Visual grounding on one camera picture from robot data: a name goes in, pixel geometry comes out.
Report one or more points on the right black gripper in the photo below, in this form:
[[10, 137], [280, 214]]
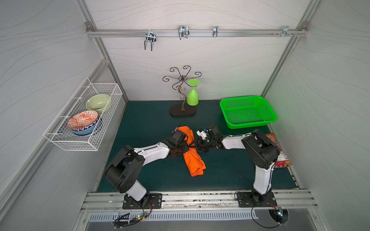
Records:
[[203, 143]]

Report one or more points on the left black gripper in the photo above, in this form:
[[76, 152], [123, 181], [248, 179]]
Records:
[[186, 145]]

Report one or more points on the orange shorts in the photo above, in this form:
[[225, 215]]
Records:
[[195, 164]]

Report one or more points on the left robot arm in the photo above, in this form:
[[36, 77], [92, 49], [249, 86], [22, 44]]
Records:
[[123, 171]]

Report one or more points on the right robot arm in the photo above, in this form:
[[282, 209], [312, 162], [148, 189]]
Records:
[[263, 153]]

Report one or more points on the brown metal cup stand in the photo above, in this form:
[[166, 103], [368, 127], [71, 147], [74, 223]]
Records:
[[184, 109]]

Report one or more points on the green plastic goblet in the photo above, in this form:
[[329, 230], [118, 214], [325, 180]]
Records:
[[193, 97]]

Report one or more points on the green plastic basket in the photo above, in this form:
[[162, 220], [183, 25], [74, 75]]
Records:
[[247, 112]]

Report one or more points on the red snack bag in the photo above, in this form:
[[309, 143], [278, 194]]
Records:
[[282, 160]]

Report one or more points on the pale green bowl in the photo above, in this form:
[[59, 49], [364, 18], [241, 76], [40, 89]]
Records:
[[100, 103]]

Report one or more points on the orange patterned bowl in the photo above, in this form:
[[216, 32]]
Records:
[[83, 123]]

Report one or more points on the left metal hook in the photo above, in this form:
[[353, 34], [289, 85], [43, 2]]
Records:
[[150, 38]]

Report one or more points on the metal hook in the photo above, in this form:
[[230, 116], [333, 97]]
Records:
[[183, 32], [150, 38]]

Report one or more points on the middle metal hook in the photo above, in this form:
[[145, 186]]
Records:
[[183, 32]]

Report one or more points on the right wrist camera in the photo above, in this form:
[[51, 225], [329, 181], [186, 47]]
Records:
[[203, 134]]

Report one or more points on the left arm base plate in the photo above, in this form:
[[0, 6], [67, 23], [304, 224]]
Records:
[[150, 200]]

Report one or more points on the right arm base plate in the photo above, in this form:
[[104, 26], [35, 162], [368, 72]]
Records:
[[245, 199]]

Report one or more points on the white wire wall basket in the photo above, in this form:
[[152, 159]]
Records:
[[60, 135]]

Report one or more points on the aluminium front rail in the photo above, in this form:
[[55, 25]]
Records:
[[197, 200]]

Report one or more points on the aluminium rail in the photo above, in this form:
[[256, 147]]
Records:
[[197, 200], [194, 33]]

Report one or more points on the small metal bracket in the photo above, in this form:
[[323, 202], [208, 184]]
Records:
[[215, 31]]

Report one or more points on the aluminium top rail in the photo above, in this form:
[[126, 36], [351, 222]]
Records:
[[194, 33]]

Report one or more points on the right metal hook bracket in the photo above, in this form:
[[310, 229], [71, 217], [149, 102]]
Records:
[[284, 33]]

